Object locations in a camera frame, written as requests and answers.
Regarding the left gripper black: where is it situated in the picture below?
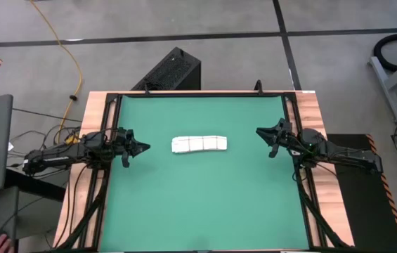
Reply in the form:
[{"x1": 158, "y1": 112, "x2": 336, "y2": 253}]
[{"x1": 109, "y1": 128, "x2": 151, "y2": 159}]

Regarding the grey metal stand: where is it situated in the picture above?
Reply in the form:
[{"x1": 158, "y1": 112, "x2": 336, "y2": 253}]
[{"x1": 367, "y1": 48, "x2": 397, "y2": 124}]

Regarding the black perforated computer tower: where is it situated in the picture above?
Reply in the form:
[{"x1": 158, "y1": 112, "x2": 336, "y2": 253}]
[{"x1": 130, "y1": 46, "x2": 202, "y2": 91}]

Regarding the long yellow cable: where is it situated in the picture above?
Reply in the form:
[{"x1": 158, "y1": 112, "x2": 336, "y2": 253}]
[{"x1": 29, "y1": 0, "x2": 84, "y2": 145}]

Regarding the bundle of black cables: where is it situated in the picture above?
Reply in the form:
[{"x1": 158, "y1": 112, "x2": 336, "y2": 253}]
[{"x1": 7, "y1": 122, "x2": 82, "y2": 168}]

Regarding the white red-checked towel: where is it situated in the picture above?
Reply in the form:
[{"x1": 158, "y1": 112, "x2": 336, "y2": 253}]
[{"x1": 171, "y1": 135, "x2": 228, "y2": 155}]

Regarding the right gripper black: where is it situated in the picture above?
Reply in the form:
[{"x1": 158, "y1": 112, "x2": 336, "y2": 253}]
[{"x1": 256, "y1": 118, "x2": 299, "y2": 152}]

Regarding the green table mat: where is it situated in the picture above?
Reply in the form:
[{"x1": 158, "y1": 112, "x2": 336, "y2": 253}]
[{"x1": 99, "y1": 94, "x2": 311, "y2": 252}]

